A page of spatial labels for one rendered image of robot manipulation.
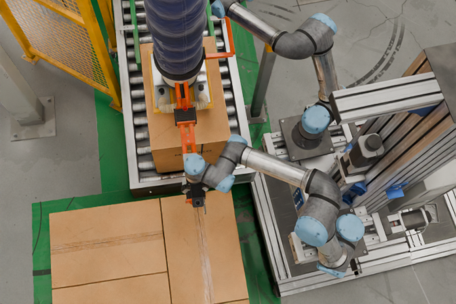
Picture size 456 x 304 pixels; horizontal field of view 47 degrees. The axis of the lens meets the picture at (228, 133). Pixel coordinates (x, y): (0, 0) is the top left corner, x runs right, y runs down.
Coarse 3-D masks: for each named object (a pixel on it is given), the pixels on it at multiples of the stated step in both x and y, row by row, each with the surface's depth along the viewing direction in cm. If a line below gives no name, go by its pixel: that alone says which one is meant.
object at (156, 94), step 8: (152, 56) 255; (152, 64) 254; (152, 72) 253; (152, 80) 251; (152, 88) 250; (160, 88) 247; (168, 88) 250; (152, 96) 248; (160, 96) 248; (168, 96) 248; (160, 112) 246
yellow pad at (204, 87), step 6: (204, 60) 257; (198, 84) 252; (204, 84) 252; (210, 84) 253; (192, 90) 251; (198, 90) 250; (204, 90) 251; (210, 90) 251; (192, 96) 250; (210, 96) 250; (210, 102) 249; (210, 108) 250
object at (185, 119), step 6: (180, 108) 233; (192, 108) 234; (174, 114) 231; (180, 114) 232; (186, 114) 232; (192, 114) 233; (180, 120) 231; (186, 120) 231; (192, 120) 232; (186, 126) 234
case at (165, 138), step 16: (144, 48) 272; (208, 48) 274; (144, 64) 269; (208, 64) 271; (144, 80) 266; (224, 96) 265; (208, 112) 261; (224, 112) 262; (160, 128) 257; (176, 128) 257; (208, 128) 258; (224, 128) 259; (160, 144) 254; (176, 144) 254; (208, 144) 257; (224, 144) 261; (160, 160) 269; (176, 160) 273; (208, 160) 282
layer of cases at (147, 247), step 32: (64, 224) 278; (96, 224) 279; (128, 224) 280; (160, 224) 281; (192, 224) 281; (224, 224) 282; (64, 256) 272; (96, 256) 273; (128, 256) 274; (160, 256) 274; (192, 256) 275; (224, 256) 276; (64, 288) 266; (96, 288) 267; (128, 288) 268; (160, 288) 269; (192, 288) 270; (224, 288) 270
